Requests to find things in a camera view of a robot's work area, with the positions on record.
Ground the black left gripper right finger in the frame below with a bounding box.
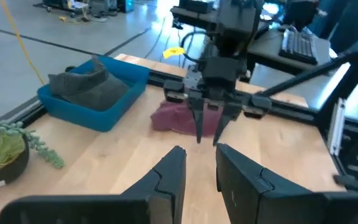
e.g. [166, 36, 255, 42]
[215, 142, 358, 224]

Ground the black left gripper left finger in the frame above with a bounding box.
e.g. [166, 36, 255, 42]
[0, 145, 188, 224]

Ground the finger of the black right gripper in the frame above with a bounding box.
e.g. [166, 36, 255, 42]
[191, 106, 205, 144]
[213, 110, 241, 147]

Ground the maroon corduroy cap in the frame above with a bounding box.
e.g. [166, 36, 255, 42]
[150, 100, 227, 138]

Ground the dark grey corduroy cap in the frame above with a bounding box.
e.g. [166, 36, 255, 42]
[47, 57, 131, 113]

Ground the grey desk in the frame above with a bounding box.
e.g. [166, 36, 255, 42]
[170, 0, 334, 82]

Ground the black keyboard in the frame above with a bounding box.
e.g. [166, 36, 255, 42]
[278, 29, 320, 66]

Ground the yellow tag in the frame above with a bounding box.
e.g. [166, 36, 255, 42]
[162, 46, 186, 60]

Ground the blue plastic bin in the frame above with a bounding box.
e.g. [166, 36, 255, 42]
[37, 55, 151, 133]

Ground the potted succulent plant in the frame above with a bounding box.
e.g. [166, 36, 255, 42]
[0, 103, 66, 190]

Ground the equipment cart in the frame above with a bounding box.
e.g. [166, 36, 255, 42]
[32, 0, 135, 23]

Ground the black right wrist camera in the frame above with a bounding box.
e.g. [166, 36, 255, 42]
[201, 56, 240, 85]

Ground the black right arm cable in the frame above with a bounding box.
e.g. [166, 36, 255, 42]
[180, 29, 208, 65]

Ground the silver corner bracket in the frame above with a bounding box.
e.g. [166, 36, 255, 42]
[326, 97, 347, 157]

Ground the black frame clamp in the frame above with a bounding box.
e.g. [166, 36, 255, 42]
[332, 174, 358, 192]

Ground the yellow cable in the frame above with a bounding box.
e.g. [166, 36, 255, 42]
[0, 0, 45, 86]

